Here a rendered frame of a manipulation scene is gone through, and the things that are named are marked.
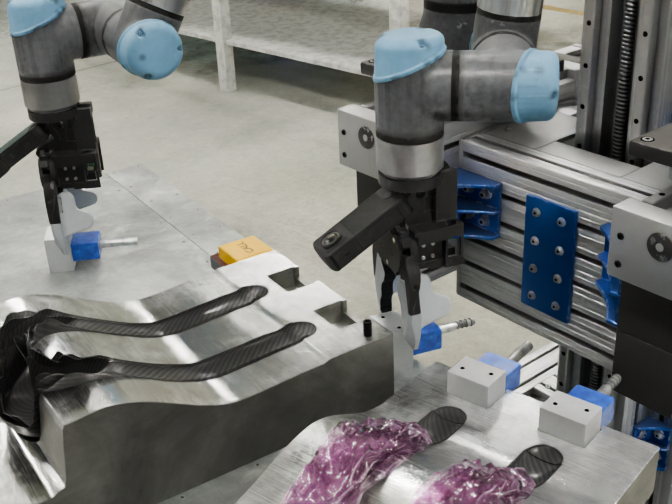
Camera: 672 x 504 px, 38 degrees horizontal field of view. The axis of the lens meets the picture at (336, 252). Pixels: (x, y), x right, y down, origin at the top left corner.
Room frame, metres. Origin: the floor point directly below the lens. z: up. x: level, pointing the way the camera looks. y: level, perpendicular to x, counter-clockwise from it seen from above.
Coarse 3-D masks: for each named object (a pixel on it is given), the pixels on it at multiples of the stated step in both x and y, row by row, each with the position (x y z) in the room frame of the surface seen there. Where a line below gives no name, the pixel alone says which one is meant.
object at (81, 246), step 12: (48, 228) 1.31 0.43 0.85; (48, 240) 1.27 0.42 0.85; (72, 240) 1.29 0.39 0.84; (84, 240) 1.29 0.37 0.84; (96, 240) 1.29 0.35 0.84; (108, 240) 1.30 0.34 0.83; (120, 240) 1.30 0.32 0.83; (132, 240) 1.31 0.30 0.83; (48, 252) 1.27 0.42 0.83; (60, 252) 1.27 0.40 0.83; (72, 252) 1.28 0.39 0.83; (84, 252) 1.28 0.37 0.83; (96, 252) 1.28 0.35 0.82; (48, 264) 1.27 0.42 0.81; (60, 264) 1.27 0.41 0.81; (72, 264) 1.27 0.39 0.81
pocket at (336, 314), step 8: (336, 304) 0.99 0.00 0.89; (344, 304) 0.99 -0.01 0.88; (320, 312) 0.98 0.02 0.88; (328, 312) 0.98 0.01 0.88; (336, 312) 0.99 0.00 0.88; (344, 312) 0.99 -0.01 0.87; (328, 320) 0.98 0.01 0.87; (336, 320) 0.99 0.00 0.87; (344, 320) 0.99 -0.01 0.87; (352, 320) 0.97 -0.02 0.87; (360, 320) 0.97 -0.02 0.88
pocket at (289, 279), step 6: (282, 270) 1.08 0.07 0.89; (288, 270) 1.08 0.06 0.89; (294, 270) 1.08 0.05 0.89; (270, 276) 1.07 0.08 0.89; (276, 276) 1.07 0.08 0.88; (282, 276) 1.07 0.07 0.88; (288, 276) 1.08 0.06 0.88; (294, 276) 1.08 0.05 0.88; (276, 282) 1.07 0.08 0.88; (282, 282) 1.07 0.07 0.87; (288, 282) 1.08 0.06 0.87; (294, 282) 1.08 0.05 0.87; (300, 282) 1.07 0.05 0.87; (306, 282) 1.07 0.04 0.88; (288, 288) 1.08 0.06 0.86; (294, 288) 1.08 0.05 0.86
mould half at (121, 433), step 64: (256, 256) 1.12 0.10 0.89; (0, 320) 0.91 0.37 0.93; (128, 320) 0.97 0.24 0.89; (256, 320) 0.96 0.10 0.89; (320, 320) 0.95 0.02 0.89; (128, 384) 0.79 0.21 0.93; (192, 384) 0.83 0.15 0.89; (256, 384) 0.84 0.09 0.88; (320, 384) 0.86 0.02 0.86; (384, 384) 0.91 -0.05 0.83; (0, 448) 0.78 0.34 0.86; (64, 448) 0.71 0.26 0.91; (128, 448) 0.75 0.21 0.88; (192, 448) 0.78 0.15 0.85; (256, 448) 0.82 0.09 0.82
